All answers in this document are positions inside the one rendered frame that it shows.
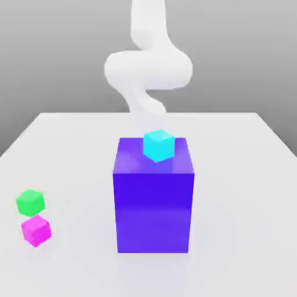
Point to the small cyan cube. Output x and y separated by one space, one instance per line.
158 146

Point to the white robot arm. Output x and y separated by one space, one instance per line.
148 67

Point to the small green cube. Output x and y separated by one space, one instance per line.
30 202

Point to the large purple box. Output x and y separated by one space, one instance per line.
153 208

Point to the small magenta cube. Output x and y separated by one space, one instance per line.
36 231

